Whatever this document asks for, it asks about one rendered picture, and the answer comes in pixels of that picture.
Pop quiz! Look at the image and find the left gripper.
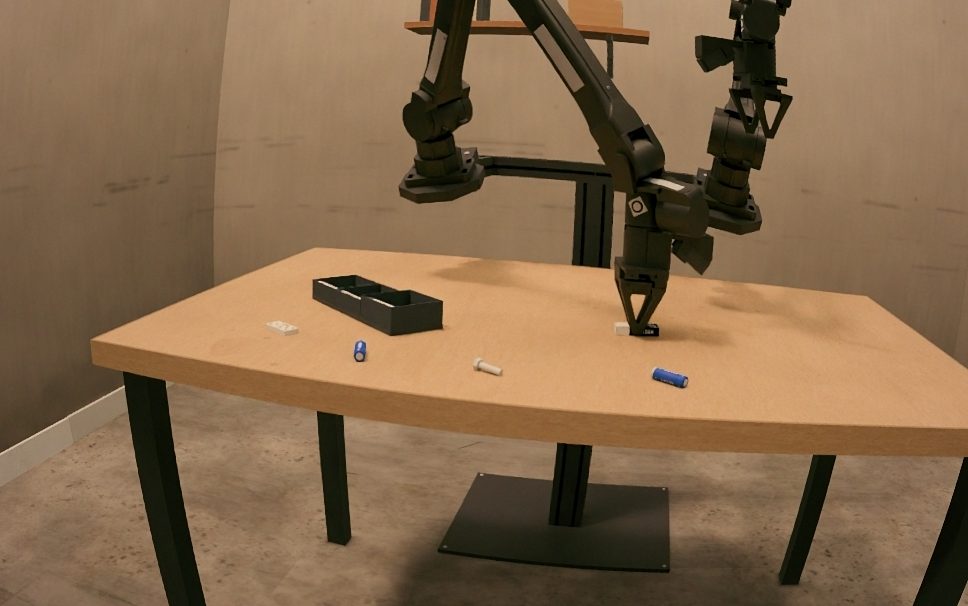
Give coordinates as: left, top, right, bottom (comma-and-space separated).
729, 43, 793, 139

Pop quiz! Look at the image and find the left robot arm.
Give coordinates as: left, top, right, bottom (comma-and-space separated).
693, 0, 792, 220

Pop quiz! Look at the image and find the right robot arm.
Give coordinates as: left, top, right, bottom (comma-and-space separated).
402, 0, 714, 276

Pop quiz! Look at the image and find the white domino with black pips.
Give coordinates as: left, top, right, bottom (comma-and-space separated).
266, 321, 299, 336

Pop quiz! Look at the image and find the black and white eraser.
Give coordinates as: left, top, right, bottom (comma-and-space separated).
613, 322, 659, 337

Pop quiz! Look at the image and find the beige bolt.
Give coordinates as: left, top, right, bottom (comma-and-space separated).
473, 358, 503, 376

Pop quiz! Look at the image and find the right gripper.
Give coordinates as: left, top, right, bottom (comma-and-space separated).
614, 224, 670, 335

